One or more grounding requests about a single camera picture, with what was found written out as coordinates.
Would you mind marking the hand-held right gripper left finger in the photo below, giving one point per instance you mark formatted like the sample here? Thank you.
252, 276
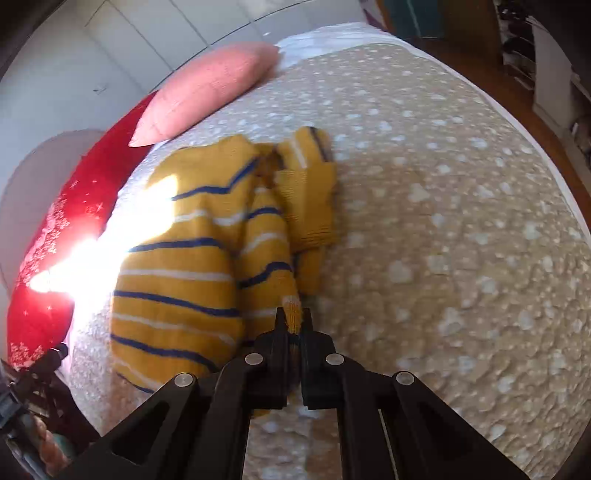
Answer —
272, 369

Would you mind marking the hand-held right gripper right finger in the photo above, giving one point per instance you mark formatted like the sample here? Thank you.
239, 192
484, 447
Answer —
318, 369

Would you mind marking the yellow striped knit sweater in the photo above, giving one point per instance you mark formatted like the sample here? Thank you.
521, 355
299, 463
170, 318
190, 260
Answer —
184, 258

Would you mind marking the person's left hand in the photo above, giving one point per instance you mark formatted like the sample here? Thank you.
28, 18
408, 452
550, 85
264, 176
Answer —
46, 445

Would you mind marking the red floral pillow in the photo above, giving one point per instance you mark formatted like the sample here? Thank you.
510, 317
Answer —
51, 249

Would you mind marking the pale rounded headboard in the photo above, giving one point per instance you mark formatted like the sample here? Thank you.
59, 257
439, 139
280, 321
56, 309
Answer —
37, 184

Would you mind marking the pink ribbed pillow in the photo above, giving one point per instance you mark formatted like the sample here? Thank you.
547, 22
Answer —
207, 87

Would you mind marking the white bed sheet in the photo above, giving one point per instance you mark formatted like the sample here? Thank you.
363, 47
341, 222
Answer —
332, 37

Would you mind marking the white wardrobe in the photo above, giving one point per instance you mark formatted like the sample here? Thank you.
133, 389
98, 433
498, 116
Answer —
138, 41

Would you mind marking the white cluttered shelf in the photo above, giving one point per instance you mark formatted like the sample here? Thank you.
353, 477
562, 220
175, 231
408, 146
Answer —
549, 69

